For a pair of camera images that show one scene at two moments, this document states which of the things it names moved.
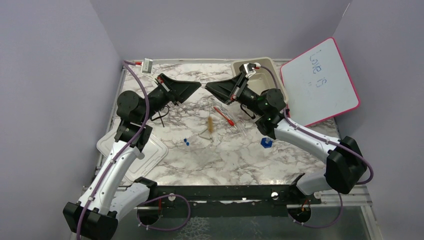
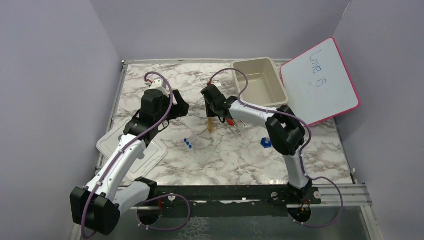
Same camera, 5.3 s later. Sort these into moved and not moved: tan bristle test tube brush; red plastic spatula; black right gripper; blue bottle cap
Moved: black right gripper
Not moved: tan bristle test tube brush; red plastic spatula; blue bottle cap
